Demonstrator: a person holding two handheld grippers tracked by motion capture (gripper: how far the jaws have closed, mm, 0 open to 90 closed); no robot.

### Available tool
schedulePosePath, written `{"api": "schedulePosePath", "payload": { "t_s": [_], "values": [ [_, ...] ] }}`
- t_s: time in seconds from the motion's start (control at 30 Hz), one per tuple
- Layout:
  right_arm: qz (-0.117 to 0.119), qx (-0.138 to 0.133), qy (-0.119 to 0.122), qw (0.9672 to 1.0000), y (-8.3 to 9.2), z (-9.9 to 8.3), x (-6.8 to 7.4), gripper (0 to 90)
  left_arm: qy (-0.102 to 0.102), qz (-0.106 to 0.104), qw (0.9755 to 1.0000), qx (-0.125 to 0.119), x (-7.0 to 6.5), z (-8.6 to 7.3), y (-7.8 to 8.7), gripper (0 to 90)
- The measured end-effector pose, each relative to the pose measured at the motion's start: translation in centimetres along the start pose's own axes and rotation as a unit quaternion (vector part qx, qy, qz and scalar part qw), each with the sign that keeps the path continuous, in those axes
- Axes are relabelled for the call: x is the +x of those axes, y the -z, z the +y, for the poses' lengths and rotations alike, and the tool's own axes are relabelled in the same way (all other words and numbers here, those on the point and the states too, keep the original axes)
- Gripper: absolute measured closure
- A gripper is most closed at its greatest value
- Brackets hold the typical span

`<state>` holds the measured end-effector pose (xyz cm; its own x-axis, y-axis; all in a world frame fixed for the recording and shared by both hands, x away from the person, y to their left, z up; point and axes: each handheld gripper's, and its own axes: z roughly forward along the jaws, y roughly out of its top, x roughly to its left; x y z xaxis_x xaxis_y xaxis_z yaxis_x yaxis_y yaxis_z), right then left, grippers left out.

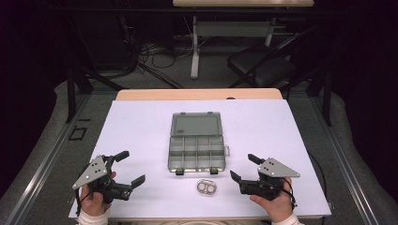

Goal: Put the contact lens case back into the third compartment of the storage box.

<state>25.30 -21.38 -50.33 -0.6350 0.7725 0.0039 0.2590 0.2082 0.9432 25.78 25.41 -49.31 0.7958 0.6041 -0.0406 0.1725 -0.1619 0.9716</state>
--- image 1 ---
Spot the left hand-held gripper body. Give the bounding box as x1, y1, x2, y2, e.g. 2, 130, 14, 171
72, 155, 132, 204

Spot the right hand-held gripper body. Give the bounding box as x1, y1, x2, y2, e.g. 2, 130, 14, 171
238, 157, 301, 202

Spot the small clear two-ring case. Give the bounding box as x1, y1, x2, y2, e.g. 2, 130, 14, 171
196, 178, 218, 196

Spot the clear grey compartment box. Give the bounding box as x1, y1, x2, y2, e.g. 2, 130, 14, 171
167, 112, 231, 176

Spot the person's left hand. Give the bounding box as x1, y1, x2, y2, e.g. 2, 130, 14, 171
78, 171, 117, 218

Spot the person's right hand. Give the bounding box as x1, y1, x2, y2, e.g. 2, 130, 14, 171
250, 176, 296, 224

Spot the white board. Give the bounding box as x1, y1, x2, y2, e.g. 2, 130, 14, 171
68, 98, 332, 219

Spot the black metal stand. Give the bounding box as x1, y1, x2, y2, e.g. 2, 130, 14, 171
307, 67, 334, 128
63, 66, 127, 124

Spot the wooden table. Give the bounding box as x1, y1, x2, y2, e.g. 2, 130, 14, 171
115, 87, 283, 101

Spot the black folding chair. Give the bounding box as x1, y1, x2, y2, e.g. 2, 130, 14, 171
226, 23, 319, 92

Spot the white-legged desk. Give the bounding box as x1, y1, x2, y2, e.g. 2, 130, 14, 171
172, 0, 315, 80

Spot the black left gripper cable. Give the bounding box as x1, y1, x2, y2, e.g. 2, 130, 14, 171
74, 167, 95, 218

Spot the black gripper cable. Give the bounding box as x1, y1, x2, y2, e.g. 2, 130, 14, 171
283, 177, 299, 210
74, 167, 95, 218

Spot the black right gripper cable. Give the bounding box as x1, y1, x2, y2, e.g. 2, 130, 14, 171
283, 177, 299, 210

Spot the aluminium floor rail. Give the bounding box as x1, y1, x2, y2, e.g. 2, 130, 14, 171
307, 96, 380, 225
5, 93, 92, 225

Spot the bundle of floor cables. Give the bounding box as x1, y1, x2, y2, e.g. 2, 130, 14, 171
124, 34, 195, 90

